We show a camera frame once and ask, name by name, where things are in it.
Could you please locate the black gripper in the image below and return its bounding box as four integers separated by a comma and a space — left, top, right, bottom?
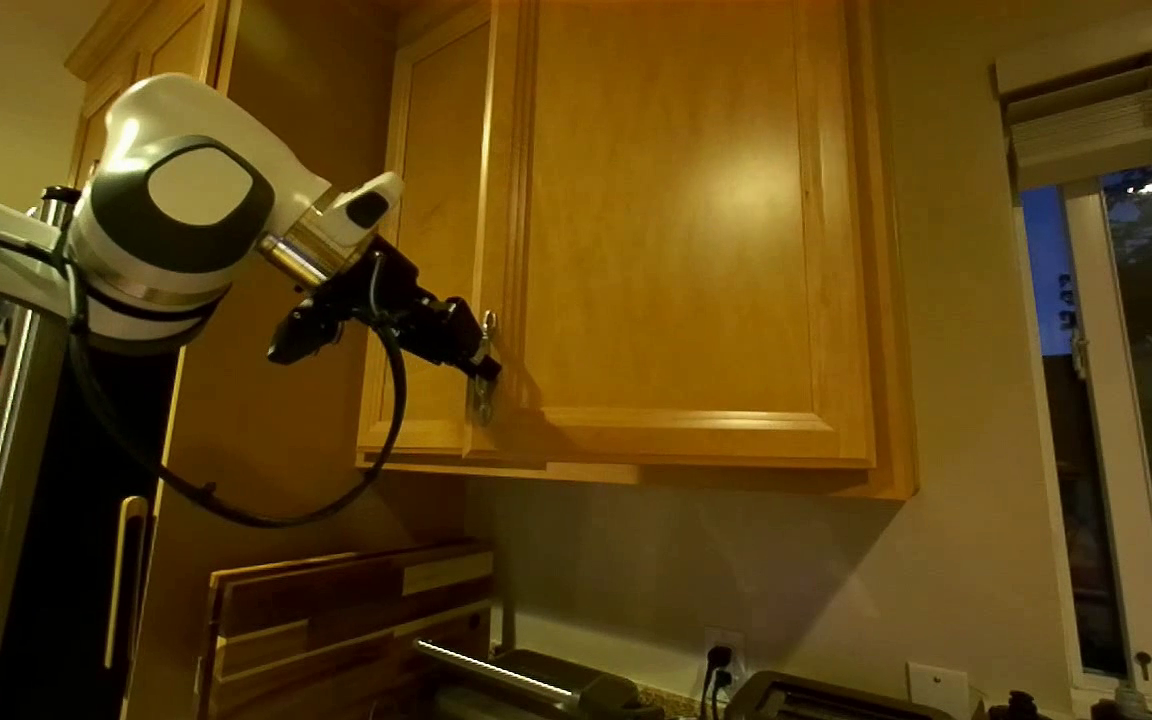
355, 235, 508, 398

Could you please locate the metal cabinet door handle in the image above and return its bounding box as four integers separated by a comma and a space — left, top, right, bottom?
462, 383, 504, 426

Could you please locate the wooden cabinet door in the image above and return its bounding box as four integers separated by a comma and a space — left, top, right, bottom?
462, 0, 879, 474
355, 4, 498, 465

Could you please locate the tall wooden cabinet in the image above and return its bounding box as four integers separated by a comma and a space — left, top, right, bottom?
61, 0, 473, 720

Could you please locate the dark striped wooden cutting board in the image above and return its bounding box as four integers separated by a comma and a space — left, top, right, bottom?
193, 536, 498, 720

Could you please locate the stainless steel toaster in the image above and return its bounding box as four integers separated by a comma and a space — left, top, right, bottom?
718, 663, 956, 720

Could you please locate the white framed window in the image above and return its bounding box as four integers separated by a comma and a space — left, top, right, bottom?
1007, 155, 1152, 711

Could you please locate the black capped bottle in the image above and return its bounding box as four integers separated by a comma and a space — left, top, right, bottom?
980, 684, 1052, 720

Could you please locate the window roller blind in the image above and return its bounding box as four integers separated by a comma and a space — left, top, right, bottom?
985, 27, 1152, 208

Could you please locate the white bottle black cap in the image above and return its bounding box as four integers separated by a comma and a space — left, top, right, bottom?
1079, 673, 1152, 720

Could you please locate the wall outlet with plug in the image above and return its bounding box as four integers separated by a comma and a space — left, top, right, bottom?
698, 638, 738, 694

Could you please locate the black power cord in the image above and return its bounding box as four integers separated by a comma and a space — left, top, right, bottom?
692, 653, 738, 720

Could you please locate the metal bar handle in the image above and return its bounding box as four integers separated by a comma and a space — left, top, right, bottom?
100, 491, 156, 673

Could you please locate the white wall plate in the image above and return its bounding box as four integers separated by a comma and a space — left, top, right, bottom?
898, 656, 970, 720

